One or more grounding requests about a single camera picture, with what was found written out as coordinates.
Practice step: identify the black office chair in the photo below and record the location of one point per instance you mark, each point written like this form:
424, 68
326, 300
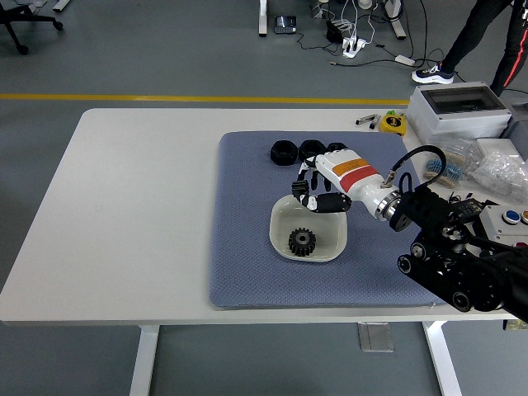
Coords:
16, 20

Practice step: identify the table height control panel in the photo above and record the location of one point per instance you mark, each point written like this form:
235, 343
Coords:
515, 326

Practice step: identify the black electronics module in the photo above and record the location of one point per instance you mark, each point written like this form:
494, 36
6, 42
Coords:
470, 206

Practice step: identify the clear plastic bag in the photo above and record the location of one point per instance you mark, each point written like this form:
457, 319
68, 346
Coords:
458, 146

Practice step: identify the metal floor plate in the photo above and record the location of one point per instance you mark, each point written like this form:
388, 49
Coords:
375, 337

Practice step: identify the white square dish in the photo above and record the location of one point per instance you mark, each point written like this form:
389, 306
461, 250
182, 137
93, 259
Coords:
321, 235

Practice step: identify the blue-grey padded mat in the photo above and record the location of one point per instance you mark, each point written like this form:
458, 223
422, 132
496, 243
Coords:
255, 280

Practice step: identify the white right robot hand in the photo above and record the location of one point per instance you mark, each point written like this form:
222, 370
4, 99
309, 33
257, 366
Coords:
350, 173

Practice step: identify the person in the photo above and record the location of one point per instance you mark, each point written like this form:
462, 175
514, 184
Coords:
470, 37

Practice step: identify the grey electrical enclosure box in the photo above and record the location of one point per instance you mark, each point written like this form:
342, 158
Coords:
458, 119

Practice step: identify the short black marker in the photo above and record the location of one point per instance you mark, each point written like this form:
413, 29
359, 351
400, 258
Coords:
373, 125

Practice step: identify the taped resistor bundle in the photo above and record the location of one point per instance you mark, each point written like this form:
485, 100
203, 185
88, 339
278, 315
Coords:
451, 173

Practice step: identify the large black gear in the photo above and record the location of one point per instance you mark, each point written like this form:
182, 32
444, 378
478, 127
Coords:
302, 243

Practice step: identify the white power strip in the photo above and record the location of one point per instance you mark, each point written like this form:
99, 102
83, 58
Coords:
354, 46

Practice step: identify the bag of clear parts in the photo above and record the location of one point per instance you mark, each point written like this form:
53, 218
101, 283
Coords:
501, 171

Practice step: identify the flat white box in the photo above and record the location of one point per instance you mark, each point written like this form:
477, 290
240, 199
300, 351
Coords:
499, 145

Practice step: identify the white table leg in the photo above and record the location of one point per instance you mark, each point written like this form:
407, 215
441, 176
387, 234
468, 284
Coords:
443, 359
144, 359

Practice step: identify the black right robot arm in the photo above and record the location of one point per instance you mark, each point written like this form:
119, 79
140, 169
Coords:
474, 268

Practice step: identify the black desk phone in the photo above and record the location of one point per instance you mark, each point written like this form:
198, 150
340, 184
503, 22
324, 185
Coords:
285, 24

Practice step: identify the white background desk leg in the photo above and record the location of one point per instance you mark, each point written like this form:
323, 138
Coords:
262, 18
397, 20
61, 5

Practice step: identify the white power adapter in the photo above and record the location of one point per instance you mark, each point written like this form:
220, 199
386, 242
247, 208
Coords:
405, 60

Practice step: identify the silver black marker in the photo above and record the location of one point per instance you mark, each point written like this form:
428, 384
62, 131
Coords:
365, 120

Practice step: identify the large black hex nut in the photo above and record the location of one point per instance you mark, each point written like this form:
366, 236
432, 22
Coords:
309, 148
283, 153

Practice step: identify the black power brick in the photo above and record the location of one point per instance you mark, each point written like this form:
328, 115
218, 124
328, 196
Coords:
334, 31

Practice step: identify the yellow tape measure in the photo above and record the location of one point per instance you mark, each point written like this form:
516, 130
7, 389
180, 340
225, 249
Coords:
393, 123

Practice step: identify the white button control box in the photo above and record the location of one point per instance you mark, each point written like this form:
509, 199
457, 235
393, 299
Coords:
501, 224

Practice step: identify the small black hex nut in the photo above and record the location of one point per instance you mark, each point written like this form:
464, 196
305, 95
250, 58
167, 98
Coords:
337, 146

